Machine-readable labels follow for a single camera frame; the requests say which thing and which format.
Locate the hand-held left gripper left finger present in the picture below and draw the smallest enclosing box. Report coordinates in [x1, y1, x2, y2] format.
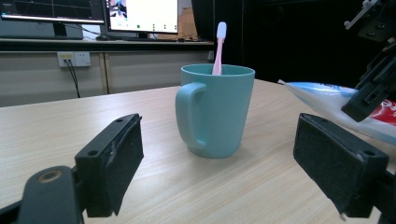
[74, 113, 145, 218]

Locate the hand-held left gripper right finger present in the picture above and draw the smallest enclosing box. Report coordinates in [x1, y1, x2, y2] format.
[292, 112, 390, 219]

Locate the dark desk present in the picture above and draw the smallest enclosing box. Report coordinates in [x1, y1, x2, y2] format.
[0, 36, 216, 52]

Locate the dark screen monitor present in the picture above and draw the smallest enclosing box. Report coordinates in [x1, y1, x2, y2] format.
[0, 0, 106, 37]

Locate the dark curtain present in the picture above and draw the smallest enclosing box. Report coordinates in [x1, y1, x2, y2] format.
[191, 0, 396, 90]

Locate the black wall cable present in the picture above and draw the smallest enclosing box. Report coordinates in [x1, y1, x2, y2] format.
[64, 59, 82, 99]

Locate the pink toothbrush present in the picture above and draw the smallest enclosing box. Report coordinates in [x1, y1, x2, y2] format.
[211, 21, 228, 76]

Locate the brown cardboard box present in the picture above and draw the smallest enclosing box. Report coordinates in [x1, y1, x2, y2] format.
[177, 7, 200, 41]

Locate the toothpaste tube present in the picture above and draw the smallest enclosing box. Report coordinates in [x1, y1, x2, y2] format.
[277, 78, 396, 147]

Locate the white wall socket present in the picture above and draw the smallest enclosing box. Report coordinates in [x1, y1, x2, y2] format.
[56, 51, 92, 68]

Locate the teal cup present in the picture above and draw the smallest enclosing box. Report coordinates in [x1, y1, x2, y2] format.
[175, 63, 256, 160]

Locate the bright screen monitor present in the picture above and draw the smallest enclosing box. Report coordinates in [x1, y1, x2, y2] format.
[104, 0, 180, 39]

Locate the black keyboard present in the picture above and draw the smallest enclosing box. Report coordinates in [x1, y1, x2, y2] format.
[122, 36, 179, 43]

